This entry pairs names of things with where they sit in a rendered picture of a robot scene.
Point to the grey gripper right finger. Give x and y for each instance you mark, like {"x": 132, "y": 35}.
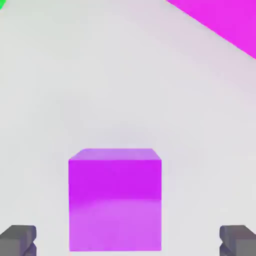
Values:
{"x": 240, "y": 240}

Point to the large green box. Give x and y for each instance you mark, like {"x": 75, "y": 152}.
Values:
{"x": 1, "y": 3}

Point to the small purple cube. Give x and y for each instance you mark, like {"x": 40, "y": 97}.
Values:
{"x": 115, "y": 200}

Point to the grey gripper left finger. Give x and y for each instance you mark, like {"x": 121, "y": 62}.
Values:
{"x": 16, "y": 240}

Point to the large magenta box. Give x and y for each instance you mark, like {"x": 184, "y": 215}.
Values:
{"x": 226, "y": 18}

